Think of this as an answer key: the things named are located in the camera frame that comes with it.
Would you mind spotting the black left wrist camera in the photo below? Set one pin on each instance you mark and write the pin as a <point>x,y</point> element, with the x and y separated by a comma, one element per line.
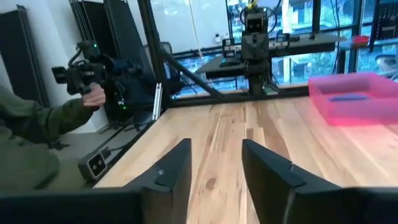
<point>255,23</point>

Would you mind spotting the person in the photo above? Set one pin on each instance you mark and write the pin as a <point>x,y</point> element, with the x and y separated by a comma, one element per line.
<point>31,118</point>

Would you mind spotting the black storage rack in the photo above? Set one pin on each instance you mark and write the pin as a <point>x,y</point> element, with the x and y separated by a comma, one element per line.
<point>385,25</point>

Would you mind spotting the pink translucent plastic bin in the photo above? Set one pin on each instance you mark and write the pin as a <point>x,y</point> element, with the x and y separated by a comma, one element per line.
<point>357,115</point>

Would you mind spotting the black desk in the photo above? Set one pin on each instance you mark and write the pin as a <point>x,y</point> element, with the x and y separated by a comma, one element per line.
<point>306,45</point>

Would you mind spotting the white wall outlet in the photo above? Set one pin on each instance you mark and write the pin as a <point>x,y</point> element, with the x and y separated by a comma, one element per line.
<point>217,38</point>

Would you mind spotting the person's hand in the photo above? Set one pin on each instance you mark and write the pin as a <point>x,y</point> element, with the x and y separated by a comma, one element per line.
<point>93,96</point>

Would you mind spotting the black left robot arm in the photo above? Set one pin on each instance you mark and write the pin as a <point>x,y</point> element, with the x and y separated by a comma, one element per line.
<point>256,77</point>

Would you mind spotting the black computer mouse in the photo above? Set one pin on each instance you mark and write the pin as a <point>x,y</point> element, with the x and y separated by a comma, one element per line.
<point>229,63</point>

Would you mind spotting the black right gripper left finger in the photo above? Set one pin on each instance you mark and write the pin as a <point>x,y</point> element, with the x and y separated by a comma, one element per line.
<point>169,186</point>

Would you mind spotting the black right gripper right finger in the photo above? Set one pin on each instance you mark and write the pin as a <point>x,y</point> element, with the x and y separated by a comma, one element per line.
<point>273,193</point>

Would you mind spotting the whiteboard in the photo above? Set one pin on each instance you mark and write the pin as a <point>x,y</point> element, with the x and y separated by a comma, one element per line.
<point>189,21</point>

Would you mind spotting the small red object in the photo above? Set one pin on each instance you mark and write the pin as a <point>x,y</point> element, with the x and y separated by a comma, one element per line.
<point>360,40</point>

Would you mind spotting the black wall panel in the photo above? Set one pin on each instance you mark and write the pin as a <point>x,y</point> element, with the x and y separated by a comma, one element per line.
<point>121,28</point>
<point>21,62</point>

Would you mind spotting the black aluminium rig frame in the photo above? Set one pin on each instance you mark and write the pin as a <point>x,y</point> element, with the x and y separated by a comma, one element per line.
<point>153,46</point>

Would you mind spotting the black handheld camera rig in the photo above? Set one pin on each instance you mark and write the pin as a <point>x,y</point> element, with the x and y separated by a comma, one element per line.
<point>79,74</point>

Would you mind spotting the large dark-framed window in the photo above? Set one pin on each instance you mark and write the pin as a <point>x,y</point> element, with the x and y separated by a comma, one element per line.
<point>298,67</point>

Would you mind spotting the blue wooden block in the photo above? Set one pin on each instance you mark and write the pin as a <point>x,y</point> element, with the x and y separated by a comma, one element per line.
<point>348,98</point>

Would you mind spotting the silver aluminium bracket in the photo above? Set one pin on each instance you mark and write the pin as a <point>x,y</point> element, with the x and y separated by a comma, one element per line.
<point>157,101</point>

